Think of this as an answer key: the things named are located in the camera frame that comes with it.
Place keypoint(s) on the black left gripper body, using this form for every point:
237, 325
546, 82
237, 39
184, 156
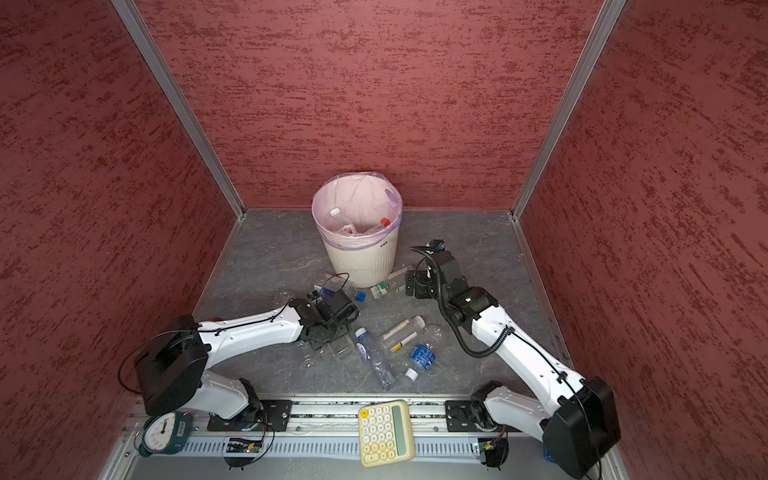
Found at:
334, 329

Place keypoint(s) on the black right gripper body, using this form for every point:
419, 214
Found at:
426, 287

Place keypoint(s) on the clear square plastic bottle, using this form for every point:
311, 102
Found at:
314, 356

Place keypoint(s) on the tall clear bottle purple label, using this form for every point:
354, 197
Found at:
374, 355

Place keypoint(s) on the clear bottle orange label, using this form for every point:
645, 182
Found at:
402, 334

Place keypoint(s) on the small bottle blue label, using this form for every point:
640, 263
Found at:
429, 344

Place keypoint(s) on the clear bottle white cap red label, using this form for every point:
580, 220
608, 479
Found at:
340, 224

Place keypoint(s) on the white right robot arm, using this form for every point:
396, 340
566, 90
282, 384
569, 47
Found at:
574, 418

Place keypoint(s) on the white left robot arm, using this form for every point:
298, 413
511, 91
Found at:
174, 368

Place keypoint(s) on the cream ribbed waste bin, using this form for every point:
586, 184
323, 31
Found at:
366, 267

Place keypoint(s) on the pink bin liner bag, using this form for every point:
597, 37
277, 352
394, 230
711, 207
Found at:
365, 198

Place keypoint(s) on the clear bottle blue cap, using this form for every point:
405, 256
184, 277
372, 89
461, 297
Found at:
332, 284

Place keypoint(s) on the clear bottle green band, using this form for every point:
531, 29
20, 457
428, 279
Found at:
395, 283

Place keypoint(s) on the yellow calculator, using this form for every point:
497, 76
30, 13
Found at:
385, 434

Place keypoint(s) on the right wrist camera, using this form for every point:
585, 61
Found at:
435, 245

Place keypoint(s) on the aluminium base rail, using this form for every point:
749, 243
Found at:
355, 428

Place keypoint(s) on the aluminium corner post left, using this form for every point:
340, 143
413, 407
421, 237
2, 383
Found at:
131, 18

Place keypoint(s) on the aluminium corner post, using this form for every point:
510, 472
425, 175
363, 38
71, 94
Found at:
601, 30
131, 18

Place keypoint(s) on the aluminium corner post right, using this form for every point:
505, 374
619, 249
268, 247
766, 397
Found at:
601, 30

